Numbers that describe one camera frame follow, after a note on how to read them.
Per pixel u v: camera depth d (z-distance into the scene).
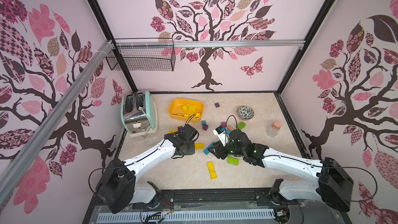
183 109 1.09
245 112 1.07
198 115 1.03
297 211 0.72
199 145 0.93
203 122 1.02
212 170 0.82
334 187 0.41
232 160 0.85
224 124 1.00
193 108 1.11
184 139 0.64
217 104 1.14
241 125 1.01
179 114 1.04
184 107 1.09
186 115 1.05
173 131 0.65
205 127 1.00
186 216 0.70
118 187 0.40
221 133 0.69
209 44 0.95
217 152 0.69
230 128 1.00
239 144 0.60
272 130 0.92
